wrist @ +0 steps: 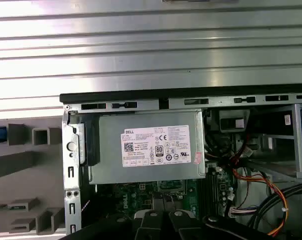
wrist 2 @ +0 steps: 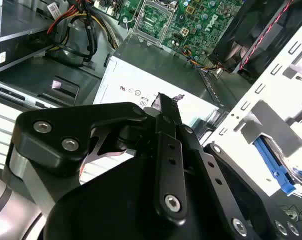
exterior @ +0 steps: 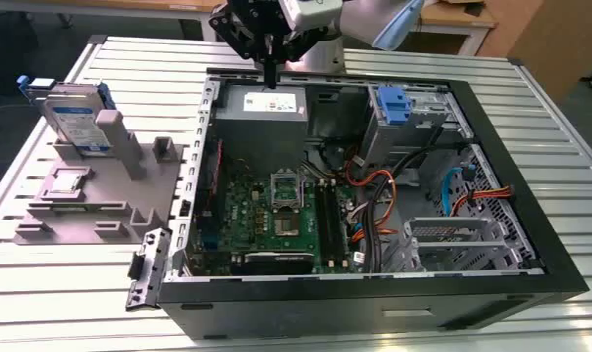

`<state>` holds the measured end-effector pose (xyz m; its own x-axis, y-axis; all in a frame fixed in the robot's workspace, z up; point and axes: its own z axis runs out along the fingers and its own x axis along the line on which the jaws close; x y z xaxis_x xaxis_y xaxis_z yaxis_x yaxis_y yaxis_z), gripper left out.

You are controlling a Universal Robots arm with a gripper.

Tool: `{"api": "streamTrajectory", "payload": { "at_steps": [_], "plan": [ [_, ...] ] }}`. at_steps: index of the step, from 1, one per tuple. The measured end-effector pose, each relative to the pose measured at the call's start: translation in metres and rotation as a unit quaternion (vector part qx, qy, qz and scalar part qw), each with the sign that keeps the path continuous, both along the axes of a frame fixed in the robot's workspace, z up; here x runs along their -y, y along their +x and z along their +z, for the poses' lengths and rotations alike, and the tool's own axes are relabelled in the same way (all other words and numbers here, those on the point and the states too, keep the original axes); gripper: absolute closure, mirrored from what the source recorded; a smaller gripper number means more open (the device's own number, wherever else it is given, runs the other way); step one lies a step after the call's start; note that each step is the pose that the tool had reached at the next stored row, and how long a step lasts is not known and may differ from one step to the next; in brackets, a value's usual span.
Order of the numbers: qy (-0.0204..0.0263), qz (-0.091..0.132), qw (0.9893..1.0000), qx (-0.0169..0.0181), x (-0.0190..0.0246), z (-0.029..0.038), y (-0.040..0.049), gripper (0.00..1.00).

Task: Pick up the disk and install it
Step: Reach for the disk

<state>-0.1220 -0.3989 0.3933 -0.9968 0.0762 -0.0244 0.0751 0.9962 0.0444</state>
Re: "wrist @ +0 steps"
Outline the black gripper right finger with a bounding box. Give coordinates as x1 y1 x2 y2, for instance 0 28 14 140
163 192 273 240

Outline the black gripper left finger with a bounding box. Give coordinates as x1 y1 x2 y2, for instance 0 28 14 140
65 191 164 240

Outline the green motherboard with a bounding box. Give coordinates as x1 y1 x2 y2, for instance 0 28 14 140
95 162 239 227

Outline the black RAM slot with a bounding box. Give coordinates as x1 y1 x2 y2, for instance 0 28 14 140
200 172 211 218
210 172 219 218

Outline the grey power supply unit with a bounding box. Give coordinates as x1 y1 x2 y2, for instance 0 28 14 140
89 109 207 185

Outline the metal drive cage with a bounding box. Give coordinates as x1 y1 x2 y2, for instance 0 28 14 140
243 103 302 185

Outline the black open PC case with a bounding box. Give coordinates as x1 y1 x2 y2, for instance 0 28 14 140
59 84 302 240

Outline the grey parts rack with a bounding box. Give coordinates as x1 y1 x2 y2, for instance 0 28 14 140
0 117 66 236

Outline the orange yellow wire bundle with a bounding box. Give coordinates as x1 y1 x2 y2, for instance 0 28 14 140
229 164 290 237

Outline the thick black cable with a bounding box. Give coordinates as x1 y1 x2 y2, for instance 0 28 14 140
248 181 302 240

